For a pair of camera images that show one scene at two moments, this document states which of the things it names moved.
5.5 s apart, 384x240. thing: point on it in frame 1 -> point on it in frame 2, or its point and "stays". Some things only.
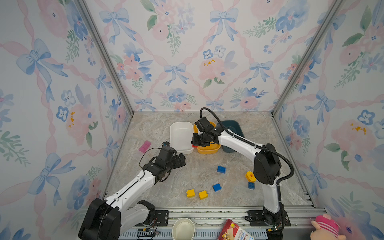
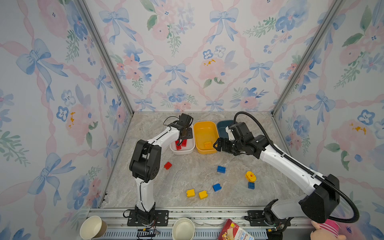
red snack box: (232, 231) stays
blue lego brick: (221, 169) stays
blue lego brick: (217, 187) stays
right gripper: (194, 140) -> (225, 142)
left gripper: (177, 163) -> (190, 133)
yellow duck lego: (250, 176) stays
